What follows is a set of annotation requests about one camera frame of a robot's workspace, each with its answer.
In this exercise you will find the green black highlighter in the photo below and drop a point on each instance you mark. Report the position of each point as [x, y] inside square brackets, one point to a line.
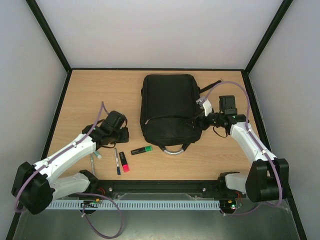
[141, 150]

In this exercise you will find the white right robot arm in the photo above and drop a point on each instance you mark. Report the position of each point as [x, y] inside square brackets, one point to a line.
[268, 177]

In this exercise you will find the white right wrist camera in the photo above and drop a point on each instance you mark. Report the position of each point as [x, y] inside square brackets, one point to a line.
[205, 104]

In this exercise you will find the pink black highlighter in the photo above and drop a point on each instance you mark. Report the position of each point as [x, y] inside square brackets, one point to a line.
[124, 162]

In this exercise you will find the blue white marker pen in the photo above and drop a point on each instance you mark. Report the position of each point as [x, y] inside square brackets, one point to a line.
[117, 162]

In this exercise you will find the black student backpack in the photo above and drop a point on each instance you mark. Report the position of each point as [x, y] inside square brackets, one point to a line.
[167, 101]

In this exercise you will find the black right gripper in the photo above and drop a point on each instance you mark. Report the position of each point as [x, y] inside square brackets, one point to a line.
[200, 121]

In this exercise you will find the black enclosure frame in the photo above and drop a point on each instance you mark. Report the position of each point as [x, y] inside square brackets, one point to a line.
[177, 186]

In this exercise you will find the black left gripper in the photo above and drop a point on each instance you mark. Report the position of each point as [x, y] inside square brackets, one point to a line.
[125, 138]

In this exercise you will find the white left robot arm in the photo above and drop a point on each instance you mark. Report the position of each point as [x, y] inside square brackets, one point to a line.
[37, 185]

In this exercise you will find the white green glue stick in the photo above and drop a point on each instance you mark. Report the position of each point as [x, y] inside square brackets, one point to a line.
[97, 154]

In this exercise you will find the light blue cable duct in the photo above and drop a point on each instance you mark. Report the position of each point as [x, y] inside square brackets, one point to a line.
[126, 205]

